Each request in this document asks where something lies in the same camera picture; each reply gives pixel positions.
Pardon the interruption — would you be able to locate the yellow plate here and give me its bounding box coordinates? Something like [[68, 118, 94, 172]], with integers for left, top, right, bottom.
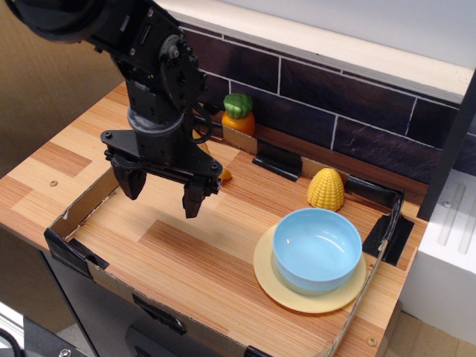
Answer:
[[253, 225, 367, 314]]

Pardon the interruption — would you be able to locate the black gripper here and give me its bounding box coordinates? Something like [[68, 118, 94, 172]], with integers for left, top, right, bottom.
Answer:
[[100, 119, 222, 219]]

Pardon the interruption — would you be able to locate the yellow toy corn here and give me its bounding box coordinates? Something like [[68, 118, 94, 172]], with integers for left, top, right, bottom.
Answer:
[[306, 168, 344, 212]]

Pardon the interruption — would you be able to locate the orange toy carrot green top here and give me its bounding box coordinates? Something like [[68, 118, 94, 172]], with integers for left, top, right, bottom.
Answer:
[[222, 93, 256, 136]]

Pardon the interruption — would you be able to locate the light blue bowl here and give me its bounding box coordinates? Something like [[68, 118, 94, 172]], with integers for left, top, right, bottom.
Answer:
[[272, 208, 362, 296]]

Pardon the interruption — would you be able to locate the yellow toy banana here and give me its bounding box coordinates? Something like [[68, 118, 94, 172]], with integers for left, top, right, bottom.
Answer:
[[192, 129, 232, 181]]

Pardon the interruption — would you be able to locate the black post right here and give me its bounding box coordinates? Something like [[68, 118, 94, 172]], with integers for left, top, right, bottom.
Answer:
[[417, 72, 475, 222]]

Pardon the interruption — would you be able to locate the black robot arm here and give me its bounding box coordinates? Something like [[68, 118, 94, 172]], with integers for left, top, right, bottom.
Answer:
[[7, 1, 222, 218]]

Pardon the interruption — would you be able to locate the cardboard tray border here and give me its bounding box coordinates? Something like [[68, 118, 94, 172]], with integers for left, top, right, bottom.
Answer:
[[45, 127, 425, 356]]

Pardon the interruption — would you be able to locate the black cable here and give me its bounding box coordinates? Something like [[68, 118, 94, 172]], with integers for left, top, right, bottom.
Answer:
[[190, 102, 224, 145]]

